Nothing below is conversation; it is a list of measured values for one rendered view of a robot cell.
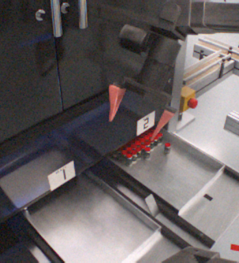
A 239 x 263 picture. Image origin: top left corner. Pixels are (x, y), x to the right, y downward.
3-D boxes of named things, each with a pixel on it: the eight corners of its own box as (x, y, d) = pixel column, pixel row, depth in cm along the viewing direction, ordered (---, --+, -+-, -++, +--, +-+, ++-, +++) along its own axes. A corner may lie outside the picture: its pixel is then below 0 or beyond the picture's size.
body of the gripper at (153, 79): (166, 106, 59) (181, 70, 57) (119, 85, 61) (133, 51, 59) (170, 103, 65) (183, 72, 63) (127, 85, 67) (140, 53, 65)
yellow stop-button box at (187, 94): (168, 105, 120) (170, 90, 116) (179, 98, 124) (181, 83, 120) (183, 113, 116) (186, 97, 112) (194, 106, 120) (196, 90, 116)
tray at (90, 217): (19, 213, 89) (16, 206, 87) (83, 172, 103) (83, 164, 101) (91, 292, 70) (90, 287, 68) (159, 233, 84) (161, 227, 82)
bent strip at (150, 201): (143, 211, 90) (144, 198, 87) (149, 205, 92) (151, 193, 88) (179, 238, 83) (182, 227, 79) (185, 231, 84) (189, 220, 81)
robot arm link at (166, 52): (178, 36, 56) (187, 43, 61) (148, 25, 59) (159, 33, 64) (164, 69, 58) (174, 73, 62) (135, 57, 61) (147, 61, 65)
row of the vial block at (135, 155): (124, 164, 106) (124, 155, 103) (158, 141, 115) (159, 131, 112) (129, 168, 104) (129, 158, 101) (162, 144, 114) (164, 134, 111)
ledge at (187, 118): (151, 118, 130) (151, 115, 129) (170, 107, 137) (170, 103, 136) (177, 133, 122) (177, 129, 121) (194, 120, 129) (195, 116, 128)
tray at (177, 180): (101, 160, 107) (101, 153, 105) (151, 128, 122) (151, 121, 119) (177, 217, 88) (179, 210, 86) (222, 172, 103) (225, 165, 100)
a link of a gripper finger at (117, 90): (127, 133, 61) (145, 90, 59) (96, 118, 63) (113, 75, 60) (134, 128, 68) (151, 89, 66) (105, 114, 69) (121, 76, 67)
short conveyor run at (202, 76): (158, 127, 128) (161, 96, 118) (131, 112, 137) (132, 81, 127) (234, 76, 165) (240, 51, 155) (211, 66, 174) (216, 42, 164)
